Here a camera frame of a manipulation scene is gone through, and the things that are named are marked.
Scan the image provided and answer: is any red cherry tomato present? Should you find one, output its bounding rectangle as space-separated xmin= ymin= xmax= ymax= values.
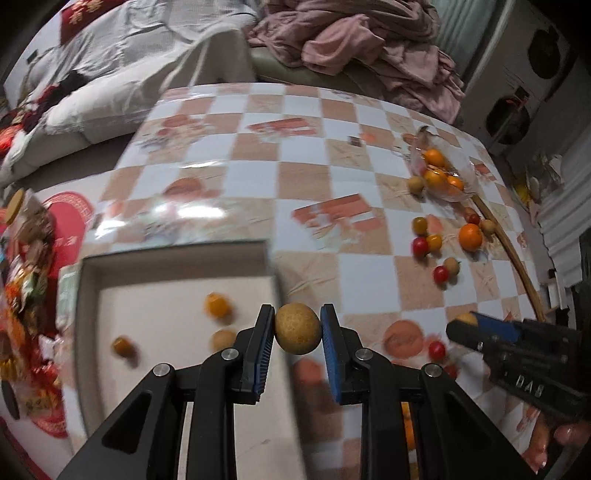
xmin=467 ymin=213 xmax=481 ymax=226
xmin=412 ymin=236 xmax=430 ymax=259

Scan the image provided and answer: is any small brown longan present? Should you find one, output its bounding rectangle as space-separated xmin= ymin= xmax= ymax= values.
xmin=276 ymin=303 xmax=322 ymax=355

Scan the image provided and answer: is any person's hand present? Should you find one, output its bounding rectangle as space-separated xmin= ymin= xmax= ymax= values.
xmin=522 ymin=406 xmax=590 ymax=476

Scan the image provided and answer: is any long wooden stick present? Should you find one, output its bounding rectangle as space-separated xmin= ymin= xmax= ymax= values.
xmin=471 ymin=194 xmax=547 ymax=322

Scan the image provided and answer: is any brown fruit in tray left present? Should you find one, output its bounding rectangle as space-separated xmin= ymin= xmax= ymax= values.
xmin=111 ymin=336 xmax=137 ymax=359

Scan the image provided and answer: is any large orange on table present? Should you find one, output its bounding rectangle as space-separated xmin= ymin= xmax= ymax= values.
xmin=458 ymin=223 xmax=483 ymax=253

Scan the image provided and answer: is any bright yellow cherry tomato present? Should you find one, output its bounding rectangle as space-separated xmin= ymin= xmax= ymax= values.
xmin=427 ymin=234 xmax=443 ymax=254

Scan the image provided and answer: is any longan in tray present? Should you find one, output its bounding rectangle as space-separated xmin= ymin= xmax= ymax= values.
xmin=209 ymin=328 xmax=236 ymax=353

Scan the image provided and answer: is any pile of snack packets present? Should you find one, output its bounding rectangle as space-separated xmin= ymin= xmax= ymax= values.
xmin=1 ymin=189 xmax=60 ymax=419

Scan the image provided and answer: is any white shallow tray box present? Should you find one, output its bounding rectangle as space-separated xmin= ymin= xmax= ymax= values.
xmin=74 ymin=241 xmax=305 ymax=479

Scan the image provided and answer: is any dark yellow cherry tomato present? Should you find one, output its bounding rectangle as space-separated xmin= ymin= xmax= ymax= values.
xmin=412 ymin=217 xmax=428 ymax=236

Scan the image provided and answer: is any yellow tomato in tray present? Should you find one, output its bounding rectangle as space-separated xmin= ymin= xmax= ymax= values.
xmin=204 ymin=292 xmax=232 ymax=320

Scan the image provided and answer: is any orange in bowl right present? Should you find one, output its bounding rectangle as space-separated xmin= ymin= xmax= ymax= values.
xmin=447 ymin=175 xmax=465 ymax=191

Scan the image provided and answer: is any orange in bowl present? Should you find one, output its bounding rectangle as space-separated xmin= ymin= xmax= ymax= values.
xmin=423 ymin=169 xmax=449 ymax=192
xmin=423 ymin=148 xmax=446 ymax=168
xmin=447 ymin=175 xmax=465 ymax=191

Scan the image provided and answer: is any orange in bowl left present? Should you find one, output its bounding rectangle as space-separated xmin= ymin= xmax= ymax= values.
xmin=423 ymin=169 xmax=449 ymax=192

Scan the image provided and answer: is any clear glass bowl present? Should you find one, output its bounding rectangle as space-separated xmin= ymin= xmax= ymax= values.
xmin=408 ymin=125 xmax=478 ymax=203

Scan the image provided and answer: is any brown longan beside bowl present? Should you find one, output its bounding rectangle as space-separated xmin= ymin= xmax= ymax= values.
xmin=407 ymin=176 xmax=424 ymax=196

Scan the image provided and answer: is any green wet wipes pack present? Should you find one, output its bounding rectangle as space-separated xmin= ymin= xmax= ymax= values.
xmin=55 ymin=264 xmax=80 ymax=334

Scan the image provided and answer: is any orange in bowl top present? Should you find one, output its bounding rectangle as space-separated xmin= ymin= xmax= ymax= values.
xmin=423 ymin=148 xmax=446 ymax=168

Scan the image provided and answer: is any red round mat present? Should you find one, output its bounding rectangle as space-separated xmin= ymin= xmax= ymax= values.
xmin=27 ymin=191 xmax=94 ymax=439

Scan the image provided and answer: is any pink crumpled blanket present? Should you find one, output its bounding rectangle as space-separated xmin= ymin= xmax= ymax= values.
xmin=247 ymin=1 xmax=465 ymax=124

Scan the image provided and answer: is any grey white bedding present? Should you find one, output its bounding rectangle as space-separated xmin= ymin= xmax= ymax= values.
xmin=1 ymin=1 xmax=260 ymax=187

